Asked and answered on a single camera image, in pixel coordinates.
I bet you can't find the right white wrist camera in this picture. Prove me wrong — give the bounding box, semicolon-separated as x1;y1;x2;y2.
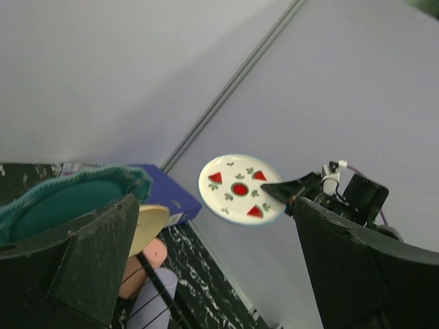
321;160;348;196

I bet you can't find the teal scalloped plate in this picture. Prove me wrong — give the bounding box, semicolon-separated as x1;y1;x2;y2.
1;165;153;245

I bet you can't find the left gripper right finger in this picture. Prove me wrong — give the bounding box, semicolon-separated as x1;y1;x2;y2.
294;198;438;328

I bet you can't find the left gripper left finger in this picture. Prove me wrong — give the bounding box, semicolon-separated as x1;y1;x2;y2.
1;195;139;328

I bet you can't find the cream bird pattern plate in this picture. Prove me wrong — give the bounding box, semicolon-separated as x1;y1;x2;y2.
128;204;170;258

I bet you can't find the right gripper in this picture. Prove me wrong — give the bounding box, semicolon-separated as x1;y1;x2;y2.
261;172;389;226

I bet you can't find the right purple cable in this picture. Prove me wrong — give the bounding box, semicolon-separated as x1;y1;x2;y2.
346;164;405;243

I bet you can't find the watermelon pattern white plate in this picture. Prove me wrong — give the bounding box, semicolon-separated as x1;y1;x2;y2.
198;154;286;226

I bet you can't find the lavender plastic cup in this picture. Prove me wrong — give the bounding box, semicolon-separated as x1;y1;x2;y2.
127;267;178;329

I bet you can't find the pink plastic cup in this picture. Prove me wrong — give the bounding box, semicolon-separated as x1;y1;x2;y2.
119;238;167;300

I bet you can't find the black wire dish rack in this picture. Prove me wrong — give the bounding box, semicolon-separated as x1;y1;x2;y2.
119;252;195;329

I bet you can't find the purple-blue ring binder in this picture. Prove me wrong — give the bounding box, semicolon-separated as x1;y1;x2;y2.
132;164;202;228

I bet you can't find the red cover book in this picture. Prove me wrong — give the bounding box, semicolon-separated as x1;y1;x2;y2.
60;162;102;176

